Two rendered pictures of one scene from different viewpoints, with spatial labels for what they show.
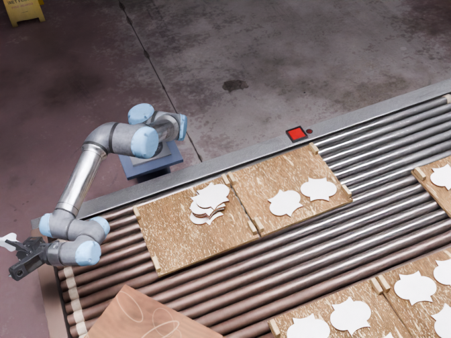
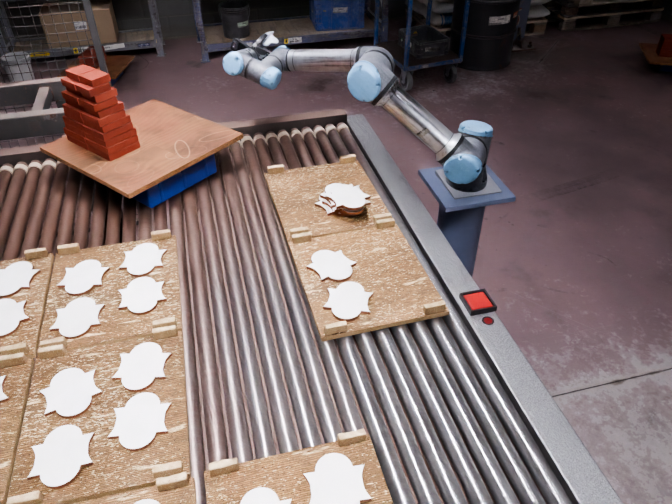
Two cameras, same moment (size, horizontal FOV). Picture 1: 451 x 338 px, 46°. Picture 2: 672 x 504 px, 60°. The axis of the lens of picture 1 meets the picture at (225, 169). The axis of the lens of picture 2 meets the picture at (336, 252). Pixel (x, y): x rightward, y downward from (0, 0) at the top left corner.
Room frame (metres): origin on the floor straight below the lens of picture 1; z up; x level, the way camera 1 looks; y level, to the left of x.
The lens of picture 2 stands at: (1.41, -1.51, 2.02)
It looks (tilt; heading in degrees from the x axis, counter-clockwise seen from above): 39 degrees down; 93
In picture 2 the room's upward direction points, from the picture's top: straight up
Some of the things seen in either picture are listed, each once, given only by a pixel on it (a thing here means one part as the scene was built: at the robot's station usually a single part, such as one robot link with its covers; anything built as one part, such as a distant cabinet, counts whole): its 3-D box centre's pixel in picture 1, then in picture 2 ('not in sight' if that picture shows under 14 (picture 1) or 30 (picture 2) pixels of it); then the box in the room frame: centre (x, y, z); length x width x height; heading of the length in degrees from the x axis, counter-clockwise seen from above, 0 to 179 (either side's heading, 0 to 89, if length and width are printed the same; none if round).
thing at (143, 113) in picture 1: (143, 121); (473, 141); (1.80, 0.34, 1.05); 0.13 x 0.12 x 0.14; 71
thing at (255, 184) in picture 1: (287, 188); (363, 275); (1.42, -0.25, 0.93); 0.41 x 0.35 x 0.02; 108
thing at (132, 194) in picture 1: (262, 153); (448, 272); (1.67, -0.17, 0.89); 2.08 x 0.09 x 0.06; 107
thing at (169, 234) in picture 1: (193, 222); (325, 197); (1.29, 0.15, 0.93); 0.41 x 0.35 x 0.02; 108
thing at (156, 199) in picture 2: not in sight; (155, 164); (0.68, 0.28, 0.97); 0.31 x 0.31 x 0.10; 55
